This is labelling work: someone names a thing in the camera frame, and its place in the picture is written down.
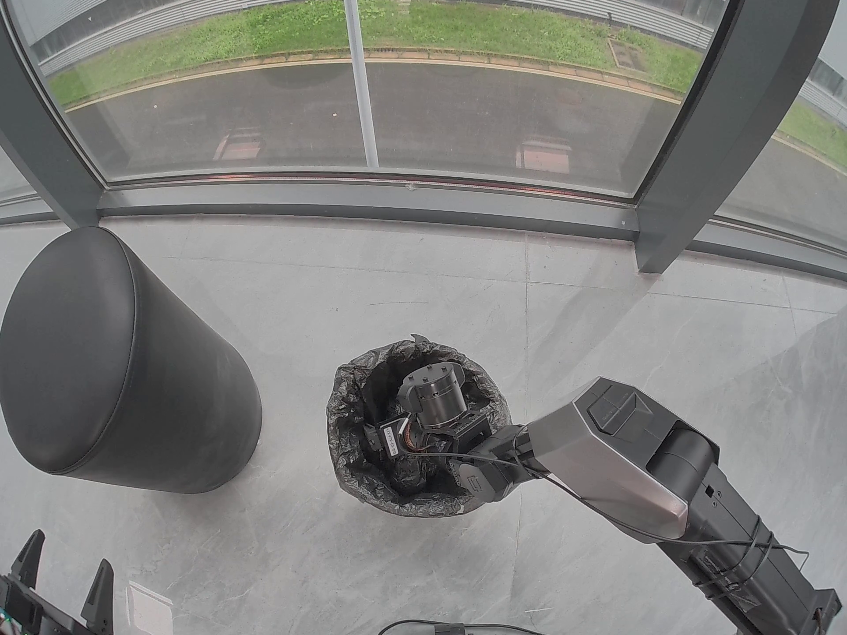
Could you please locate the black plastic bag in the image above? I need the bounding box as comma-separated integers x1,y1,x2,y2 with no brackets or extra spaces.
324,333,510,519

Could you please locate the dark grey round chair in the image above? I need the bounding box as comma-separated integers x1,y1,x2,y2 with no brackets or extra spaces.
0,225,263,496

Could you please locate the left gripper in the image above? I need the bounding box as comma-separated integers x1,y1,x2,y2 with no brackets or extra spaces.
0,530,115,635

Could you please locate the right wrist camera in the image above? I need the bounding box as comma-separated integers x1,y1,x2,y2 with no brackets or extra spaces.
363,416,412,461

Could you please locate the window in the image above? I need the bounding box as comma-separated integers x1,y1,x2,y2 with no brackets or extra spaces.
0,0,847,286

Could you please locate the black cable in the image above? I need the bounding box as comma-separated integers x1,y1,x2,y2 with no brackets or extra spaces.
423,450,811,583

